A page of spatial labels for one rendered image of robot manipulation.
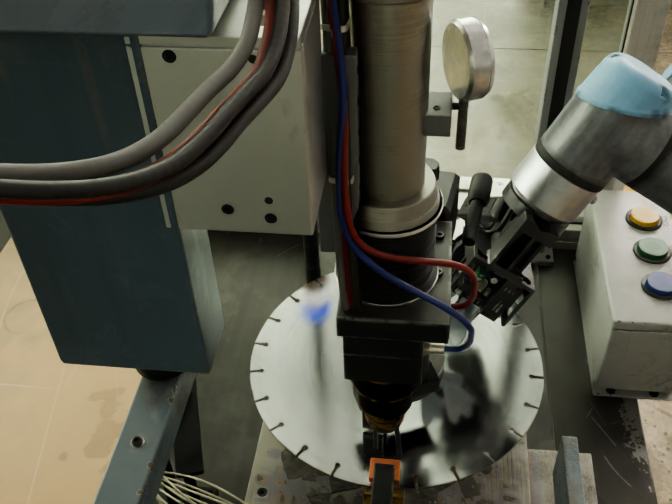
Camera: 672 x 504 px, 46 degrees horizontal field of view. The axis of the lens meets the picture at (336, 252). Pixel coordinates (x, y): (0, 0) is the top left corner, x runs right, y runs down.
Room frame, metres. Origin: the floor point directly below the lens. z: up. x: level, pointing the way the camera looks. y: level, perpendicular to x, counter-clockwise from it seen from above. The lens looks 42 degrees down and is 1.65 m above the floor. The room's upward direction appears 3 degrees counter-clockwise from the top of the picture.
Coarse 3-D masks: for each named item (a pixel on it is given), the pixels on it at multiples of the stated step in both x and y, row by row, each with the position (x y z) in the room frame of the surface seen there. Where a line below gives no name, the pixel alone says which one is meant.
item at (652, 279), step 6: (648, 276) 0.76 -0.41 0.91; (654, 276) 0.76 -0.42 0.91; (660, 276) 0.76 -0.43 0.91; (666, 276) 0.76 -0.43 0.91; (648, 282) 0.75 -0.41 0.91; (654, 282) 0.75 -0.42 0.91; (660, 282) 0.75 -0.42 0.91; (666, 282) 0.75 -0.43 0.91; (648, 288) 0.74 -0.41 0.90; (654, 288) 0.74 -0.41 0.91; (660, 288) 0.73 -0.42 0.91; (666, 288) 0.73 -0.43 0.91; (660, 294) 0.73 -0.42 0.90; (666, 294) 0.73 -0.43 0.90
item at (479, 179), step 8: (472, 176) 0.58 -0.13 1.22; (480, 176) 0.57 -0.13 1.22; (488, 176) 0.57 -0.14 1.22; (472, 184) 0.57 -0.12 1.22; (480, 184) 0.56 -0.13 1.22; (488, 184) 0.57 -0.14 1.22; (472, 192) 0.56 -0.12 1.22; (480, 192) 0.55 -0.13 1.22; (488, 192) 0.56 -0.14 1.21; (472, 200) 0.55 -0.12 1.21; (480, 200) 0.55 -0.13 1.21; (488, 200) 0.55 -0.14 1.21; (472, 208) 0.54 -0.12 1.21; (480, 208) 0.54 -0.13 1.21; (472, 216) 0.53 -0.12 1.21; (480, 216) 0.54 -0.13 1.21; (472, 224) 0.52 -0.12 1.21; (464, 232) 0.52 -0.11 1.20; (472, 232) 0.51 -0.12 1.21; (464, 240) 0.51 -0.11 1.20; (472, 240) 0.51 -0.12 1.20
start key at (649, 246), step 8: (640, 240) 0.83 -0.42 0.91; (648, 240) 0.83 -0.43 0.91; (656, 240) 0.83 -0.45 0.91; (640, 248) 0.81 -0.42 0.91; (648, 248) 0.81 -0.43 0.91; (656, 248) 0.81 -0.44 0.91; (664, 248) 0.81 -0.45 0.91; (648, 256) 0.80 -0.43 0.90; (656, 256) 0.80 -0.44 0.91; (664, 256) 0.80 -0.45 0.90
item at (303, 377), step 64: (320, 320) 0.66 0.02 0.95; (512, 320) 0.65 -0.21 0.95; (256, 384) 0.57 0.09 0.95; (320, 384) 0.57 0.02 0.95; (448, 384) 0.56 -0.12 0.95; (512, 384) 0.55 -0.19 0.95; (320, 448) 0.48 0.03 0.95; (384, 448) 0.48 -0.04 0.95; (448, 448) 0.48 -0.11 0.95; (512, 448) 0.47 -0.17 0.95
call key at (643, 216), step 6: (636, 210) 0.90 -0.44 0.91; (642, 210) 0.90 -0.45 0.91; (648, 210) 0.89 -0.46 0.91; (654, 210) 0.89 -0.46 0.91; (630, 216) 0.89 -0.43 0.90; (636, 216) 0.88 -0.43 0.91; (642, 216) 0.88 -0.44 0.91; (648, 216) 0.88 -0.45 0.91; (654, 216) 0.88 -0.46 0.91; (636, 222) 0.87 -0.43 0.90; (642, 222) 0.87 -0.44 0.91; (648, 222) 0.87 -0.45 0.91; (654, 222) 0.87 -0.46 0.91
